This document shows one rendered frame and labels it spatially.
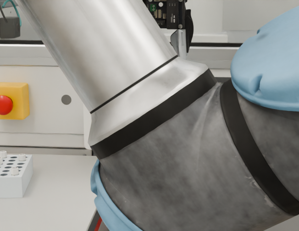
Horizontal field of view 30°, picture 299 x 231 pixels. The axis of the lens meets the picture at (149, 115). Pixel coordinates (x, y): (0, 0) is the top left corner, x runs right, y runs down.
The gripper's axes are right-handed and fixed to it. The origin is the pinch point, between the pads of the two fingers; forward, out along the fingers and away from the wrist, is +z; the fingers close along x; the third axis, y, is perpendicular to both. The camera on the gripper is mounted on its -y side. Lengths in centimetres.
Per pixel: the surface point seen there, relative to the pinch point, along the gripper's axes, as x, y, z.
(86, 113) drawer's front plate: -14.1, -1.0, 7.6
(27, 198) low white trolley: -22.7, 9.6, 20.0
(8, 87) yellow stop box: -32.6, -13.0, 5.7
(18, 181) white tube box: -24.1, 9.3, 16.9
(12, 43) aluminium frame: -33.1, -18.9, -2.4
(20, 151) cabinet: -32.7, -18.4, 21.2
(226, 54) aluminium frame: 11.5, -17.3, -0.8
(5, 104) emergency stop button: -32.3, -10.0, 8.6
